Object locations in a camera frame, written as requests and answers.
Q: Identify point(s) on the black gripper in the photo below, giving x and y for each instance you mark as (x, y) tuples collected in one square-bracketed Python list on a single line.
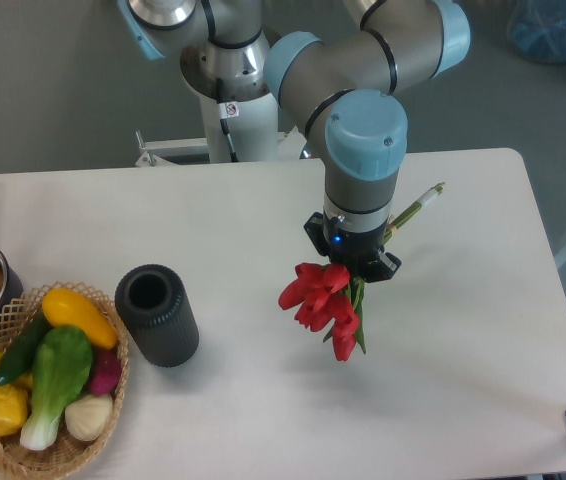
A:
[(362, 253)]

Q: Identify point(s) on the red tulip bouquet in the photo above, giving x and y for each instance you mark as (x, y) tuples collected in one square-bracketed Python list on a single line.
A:
[(328, 298)]

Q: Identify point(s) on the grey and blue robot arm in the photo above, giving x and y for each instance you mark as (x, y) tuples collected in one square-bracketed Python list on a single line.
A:
[(341, 98)]

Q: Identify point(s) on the dark grey ribbed vase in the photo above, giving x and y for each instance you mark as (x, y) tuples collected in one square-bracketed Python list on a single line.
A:
[(152, 302)]

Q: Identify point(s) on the blue plastic bag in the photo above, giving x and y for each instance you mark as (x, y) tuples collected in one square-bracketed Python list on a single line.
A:
[(537, 30)]

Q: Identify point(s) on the yellow squash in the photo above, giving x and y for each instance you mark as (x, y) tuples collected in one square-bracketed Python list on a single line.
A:
[(65, 307)]

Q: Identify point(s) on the green bok choy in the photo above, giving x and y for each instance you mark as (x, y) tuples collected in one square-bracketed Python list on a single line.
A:
[(61, 368)]

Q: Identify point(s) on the white garlic bulb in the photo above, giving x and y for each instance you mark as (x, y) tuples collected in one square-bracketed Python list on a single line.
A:
[(87, 417)]

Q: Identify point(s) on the dark green cucumber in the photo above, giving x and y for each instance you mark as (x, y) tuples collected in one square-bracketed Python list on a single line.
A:
[(19, 356)]

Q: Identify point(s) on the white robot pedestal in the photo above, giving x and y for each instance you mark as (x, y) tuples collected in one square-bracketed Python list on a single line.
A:
[(240, 115)]

